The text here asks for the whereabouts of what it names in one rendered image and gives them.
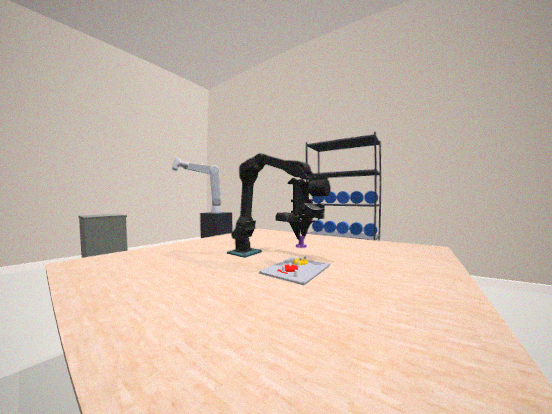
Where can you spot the purple gear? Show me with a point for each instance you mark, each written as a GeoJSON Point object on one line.
{"type": "Point", "coordinates": [301, 243]}

